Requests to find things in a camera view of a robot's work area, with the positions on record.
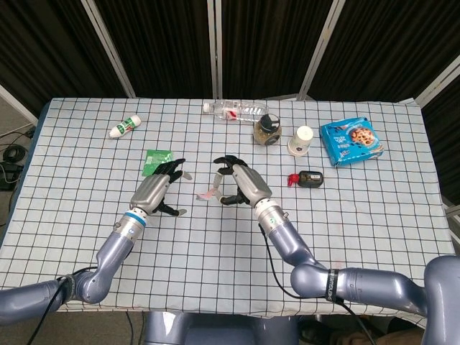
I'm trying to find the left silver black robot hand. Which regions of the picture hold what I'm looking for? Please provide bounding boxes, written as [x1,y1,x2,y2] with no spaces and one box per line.
[129,157,193,219]

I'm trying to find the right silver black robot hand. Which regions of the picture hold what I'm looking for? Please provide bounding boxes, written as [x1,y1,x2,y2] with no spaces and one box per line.
[211,155,273,208]

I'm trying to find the pink strip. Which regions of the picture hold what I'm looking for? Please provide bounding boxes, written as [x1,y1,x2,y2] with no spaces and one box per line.
[196,185,221,201]

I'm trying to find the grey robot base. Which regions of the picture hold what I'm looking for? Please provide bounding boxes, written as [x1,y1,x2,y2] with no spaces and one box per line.
[142,310,300,345]

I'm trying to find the green foil sachet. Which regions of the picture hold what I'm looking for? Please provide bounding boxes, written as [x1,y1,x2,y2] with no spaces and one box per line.
[142,149,175,178]

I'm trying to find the glass spice jar black lid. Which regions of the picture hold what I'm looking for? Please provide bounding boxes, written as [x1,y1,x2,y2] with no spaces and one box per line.
[252,113,282,147]

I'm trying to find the black bottle red cap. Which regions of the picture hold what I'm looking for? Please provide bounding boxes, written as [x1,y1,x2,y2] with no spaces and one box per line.
[287,170,324,189]

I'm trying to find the white paper cup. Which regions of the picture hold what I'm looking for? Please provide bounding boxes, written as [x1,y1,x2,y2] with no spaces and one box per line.
[286,125,314,157]

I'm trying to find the white green small bottle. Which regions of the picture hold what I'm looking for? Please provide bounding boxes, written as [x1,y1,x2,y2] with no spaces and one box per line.
[107,114,142,140]

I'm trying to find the clear plastic water bottle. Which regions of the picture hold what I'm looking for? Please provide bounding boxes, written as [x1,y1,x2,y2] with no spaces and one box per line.
[202,99,270,124]

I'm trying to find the white checkered tablecloth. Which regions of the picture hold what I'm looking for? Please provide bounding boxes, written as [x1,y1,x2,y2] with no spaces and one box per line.
[0,96,460,319]

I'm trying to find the blue cookie box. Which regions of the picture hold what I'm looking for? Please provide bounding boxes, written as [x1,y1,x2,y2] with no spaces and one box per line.
[319,115,385,168]

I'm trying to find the black floor power adapter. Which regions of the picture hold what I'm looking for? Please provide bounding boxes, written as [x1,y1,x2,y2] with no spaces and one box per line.
[0,162,21,191]

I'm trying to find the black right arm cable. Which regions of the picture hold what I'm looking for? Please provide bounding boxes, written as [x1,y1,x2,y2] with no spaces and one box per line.
[257,222,374,345]

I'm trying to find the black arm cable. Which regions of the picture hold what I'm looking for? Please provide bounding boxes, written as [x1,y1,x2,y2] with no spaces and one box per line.
[257,222,374,345]
[27,265,98,345]

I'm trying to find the black printed arm strap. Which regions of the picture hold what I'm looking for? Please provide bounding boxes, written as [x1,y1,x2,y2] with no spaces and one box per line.
[325,268,341,302]

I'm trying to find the black plain arm strap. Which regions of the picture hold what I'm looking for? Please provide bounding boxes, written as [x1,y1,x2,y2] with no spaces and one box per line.
[59,273,78,312]

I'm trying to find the black screen panel white frame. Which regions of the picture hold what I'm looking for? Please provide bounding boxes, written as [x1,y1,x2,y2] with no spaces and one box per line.
[298,0,460,105]
[214,0,346,101]
[80,0,221,100]
[416,53,460,202]
[0,0,137,125]

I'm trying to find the black floor cable coil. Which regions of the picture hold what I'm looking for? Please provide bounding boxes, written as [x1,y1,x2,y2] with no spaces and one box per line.
[2,143,28,162]

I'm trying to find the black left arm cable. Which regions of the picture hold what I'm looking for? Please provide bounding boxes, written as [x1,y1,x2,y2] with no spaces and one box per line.
[27,265,98,345]

